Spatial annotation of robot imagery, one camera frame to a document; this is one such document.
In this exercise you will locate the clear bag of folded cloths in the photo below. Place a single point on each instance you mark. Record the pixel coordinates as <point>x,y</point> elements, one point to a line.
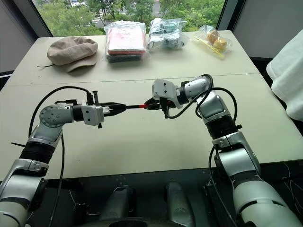
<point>125,40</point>

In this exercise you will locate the dark green folded cloth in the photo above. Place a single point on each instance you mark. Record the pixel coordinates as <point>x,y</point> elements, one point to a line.
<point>125,57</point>

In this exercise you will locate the beige cloth hat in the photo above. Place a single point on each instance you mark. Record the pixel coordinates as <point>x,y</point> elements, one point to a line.
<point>71,50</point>

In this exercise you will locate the pink white folded cloth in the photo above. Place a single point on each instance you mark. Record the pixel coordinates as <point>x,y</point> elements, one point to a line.
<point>125,41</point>

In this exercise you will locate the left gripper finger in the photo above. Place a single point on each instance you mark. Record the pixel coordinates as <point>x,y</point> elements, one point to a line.
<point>116,111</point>
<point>113,104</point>

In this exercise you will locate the round golden bread roll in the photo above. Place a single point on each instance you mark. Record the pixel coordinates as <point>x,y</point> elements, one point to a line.
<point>220,45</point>
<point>213,36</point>

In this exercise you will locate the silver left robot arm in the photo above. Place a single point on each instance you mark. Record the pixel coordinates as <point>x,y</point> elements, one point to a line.
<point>50,117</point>

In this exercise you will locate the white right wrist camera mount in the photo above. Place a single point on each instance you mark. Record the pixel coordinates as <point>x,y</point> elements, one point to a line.
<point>163,87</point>

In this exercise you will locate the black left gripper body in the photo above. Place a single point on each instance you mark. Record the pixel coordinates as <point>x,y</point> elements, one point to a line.
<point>95,100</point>

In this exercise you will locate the green trees outside window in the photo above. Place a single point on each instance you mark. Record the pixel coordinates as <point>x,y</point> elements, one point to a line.
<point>71,19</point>

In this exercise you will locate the clear bag of teal items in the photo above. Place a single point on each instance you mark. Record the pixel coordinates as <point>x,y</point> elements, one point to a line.
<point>165,35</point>

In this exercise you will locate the red marker cap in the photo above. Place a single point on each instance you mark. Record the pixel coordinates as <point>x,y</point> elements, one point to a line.
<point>142,106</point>

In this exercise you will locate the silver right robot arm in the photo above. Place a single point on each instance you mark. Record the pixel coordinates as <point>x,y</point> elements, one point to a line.
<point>246,165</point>

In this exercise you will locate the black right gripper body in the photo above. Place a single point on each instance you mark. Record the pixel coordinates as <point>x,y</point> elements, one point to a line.
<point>163,104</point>

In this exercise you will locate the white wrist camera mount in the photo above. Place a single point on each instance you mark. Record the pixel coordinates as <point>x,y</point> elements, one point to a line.
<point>163,87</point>
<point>91,116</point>

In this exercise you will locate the black marker pen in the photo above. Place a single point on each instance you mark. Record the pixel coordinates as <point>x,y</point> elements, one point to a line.
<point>132,107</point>

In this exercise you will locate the dark window frame post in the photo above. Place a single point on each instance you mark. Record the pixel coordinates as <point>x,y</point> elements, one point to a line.
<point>225,14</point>
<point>41,17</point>

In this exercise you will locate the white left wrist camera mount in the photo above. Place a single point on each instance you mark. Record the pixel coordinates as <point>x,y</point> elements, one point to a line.
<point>91,116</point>

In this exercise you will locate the clear zip bag of bread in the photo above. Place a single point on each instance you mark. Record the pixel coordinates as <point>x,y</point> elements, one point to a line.
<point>214,48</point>

